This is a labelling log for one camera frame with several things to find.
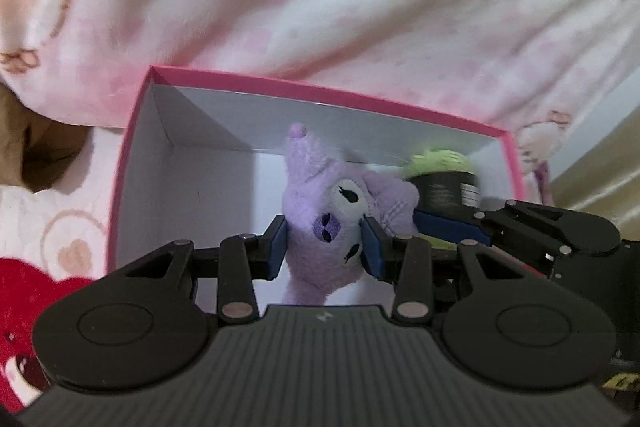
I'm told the pink printed fleece blanket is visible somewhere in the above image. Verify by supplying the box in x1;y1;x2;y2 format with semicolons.
0;0;640;202

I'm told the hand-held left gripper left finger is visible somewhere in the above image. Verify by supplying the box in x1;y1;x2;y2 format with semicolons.
107;214;289;323

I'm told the black and green jar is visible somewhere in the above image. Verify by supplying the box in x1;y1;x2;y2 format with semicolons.
402;147;483;253

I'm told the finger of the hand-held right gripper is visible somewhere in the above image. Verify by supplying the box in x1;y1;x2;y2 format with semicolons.
414;199;573;259

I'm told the beige padded headboard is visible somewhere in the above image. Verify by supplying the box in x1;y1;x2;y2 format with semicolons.
547;127;640;228

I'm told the brown pillow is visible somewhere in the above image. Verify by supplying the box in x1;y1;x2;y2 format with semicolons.
0;84;93;195

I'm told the pink cardboard box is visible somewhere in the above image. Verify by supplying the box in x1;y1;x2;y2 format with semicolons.
105;65;528;308

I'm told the bear print bed sheet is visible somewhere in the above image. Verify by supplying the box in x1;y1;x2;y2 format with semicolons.
0;127;126;414

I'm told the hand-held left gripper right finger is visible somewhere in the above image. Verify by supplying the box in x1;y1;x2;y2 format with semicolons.
361;216;547;324

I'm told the purple plush toy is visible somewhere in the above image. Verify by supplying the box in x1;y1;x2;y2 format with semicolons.
280;123;421;307

